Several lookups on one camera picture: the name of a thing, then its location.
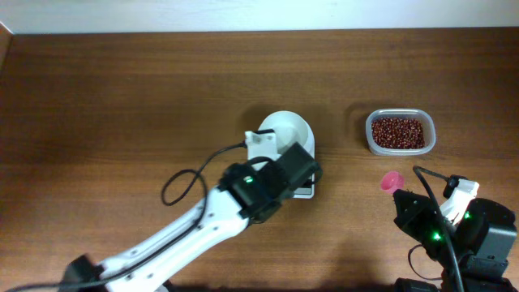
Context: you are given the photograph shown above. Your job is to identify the pink measuring scoop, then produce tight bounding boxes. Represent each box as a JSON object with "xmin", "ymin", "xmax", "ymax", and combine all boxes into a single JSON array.
[{"xmin": 380, "ymin": 171, "xmax": 405, "ymax": 194}]

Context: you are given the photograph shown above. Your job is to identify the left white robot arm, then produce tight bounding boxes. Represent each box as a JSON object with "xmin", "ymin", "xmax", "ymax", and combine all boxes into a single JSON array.
[{"xmin": 58, "ymin": 142, "xmax": 322, "ymax": 291}]

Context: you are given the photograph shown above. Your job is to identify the white digital kitchen scale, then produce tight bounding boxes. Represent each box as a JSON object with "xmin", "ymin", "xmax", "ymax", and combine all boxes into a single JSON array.
[{"xmin": 277, "ymin": 123, "xmax": 317, "ymax": 199}]

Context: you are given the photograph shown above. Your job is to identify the white bowl on scale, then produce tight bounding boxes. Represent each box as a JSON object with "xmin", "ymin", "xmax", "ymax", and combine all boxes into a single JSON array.
[{"xmin": 259, "ymin": 110, "xmax": 309, "ymax": 154}]

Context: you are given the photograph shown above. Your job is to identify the red beans in container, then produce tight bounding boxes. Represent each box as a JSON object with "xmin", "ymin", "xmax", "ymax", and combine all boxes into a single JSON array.
[{"xmin": 371, "ymin": 118, "xmax": 425, "ymax": 149}]

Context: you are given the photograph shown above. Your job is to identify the clear plastic bean container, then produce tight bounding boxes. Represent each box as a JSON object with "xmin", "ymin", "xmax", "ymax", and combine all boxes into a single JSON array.
[{"xmin": 365, "ymin": 109, "xmax": 436, "ymax": 157}]

